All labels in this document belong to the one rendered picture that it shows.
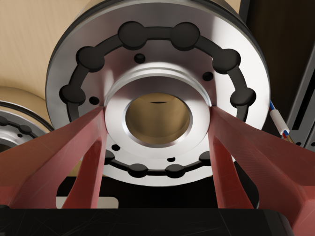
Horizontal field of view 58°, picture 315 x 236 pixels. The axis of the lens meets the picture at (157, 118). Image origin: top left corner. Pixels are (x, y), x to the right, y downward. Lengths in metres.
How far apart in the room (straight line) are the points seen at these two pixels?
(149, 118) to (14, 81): 0.16
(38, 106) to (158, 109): 0.14
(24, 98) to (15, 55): 0.04
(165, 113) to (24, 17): 0.14
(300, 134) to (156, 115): 0.08
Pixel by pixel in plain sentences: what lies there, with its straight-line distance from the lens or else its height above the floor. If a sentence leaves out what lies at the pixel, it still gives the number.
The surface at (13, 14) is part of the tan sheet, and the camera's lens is 0.25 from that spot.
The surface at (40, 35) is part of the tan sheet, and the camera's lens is 0.25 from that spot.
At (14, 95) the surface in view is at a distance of 0.28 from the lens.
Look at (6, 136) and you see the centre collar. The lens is 0.28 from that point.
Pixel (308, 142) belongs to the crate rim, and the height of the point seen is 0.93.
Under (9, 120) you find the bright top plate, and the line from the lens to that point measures 0.27.
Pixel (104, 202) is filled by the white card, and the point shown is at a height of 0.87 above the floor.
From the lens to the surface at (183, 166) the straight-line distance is 0.16.
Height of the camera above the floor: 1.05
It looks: 51 degrees down
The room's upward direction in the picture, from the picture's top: 179 degrees counter-clockwise
